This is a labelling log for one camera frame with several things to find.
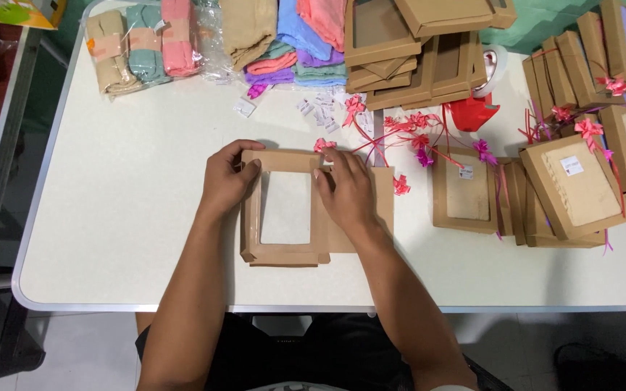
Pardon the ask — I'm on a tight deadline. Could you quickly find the person's right hand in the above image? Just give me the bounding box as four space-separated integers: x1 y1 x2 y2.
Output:
313 147 383 240

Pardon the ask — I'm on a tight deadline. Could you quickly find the person's left hand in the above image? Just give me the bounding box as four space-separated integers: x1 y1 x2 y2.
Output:
199 139 267 219

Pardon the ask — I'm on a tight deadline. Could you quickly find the kraft window box lid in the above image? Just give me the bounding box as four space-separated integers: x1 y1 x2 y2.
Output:
239 149 333 268

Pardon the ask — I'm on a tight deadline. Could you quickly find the scatter of white label stickers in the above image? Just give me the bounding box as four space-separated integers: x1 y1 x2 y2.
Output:
234 89 375 138

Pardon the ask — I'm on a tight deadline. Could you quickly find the heap of ribbon bows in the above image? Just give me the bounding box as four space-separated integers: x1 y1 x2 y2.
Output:
342 94 501 169

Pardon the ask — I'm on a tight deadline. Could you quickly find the clear plastic bag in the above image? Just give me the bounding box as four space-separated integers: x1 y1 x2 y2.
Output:
83 0 222 102

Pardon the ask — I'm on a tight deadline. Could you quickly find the red tape dispenser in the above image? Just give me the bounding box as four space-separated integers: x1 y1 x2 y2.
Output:
448 91 502 133

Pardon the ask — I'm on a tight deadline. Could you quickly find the pink bagged towel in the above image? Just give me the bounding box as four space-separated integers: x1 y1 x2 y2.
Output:
160 0 201 78

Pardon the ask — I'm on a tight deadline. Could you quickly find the stack of flat kraft boxes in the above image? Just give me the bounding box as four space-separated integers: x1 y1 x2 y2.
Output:
343 0 518 113

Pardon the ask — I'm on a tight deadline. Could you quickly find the green bagged towel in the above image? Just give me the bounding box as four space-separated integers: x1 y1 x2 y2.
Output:
125 4 172 85

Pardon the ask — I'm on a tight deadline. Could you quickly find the pile of folded coloured towels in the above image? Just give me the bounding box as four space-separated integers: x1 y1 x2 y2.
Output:
219 0 350 88

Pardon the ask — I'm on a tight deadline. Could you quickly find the person's black clothing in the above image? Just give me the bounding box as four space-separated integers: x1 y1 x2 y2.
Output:
135 312 514 391

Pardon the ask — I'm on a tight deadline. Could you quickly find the beige bagged towel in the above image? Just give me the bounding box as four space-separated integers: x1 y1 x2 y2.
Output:
85 10 135 96

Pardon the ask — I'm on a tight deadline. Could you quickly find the white tape roll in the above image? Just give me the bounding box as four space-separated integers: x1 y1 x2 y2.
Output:
473 45 509 99

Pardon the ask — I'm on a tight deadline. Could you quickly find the heap of packed gift boxes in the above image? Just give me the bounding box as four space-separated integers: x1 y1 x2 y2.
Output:
431 0 626 255

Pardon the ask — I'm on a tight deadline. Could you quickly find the green cloth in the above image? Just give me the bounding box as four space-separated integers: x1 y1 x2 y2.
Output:
478 0 626 108

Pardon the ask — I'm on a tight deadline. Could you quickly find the yellow green carton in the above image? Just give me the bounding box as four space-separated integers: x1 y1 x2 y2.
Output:
0 0 67 30

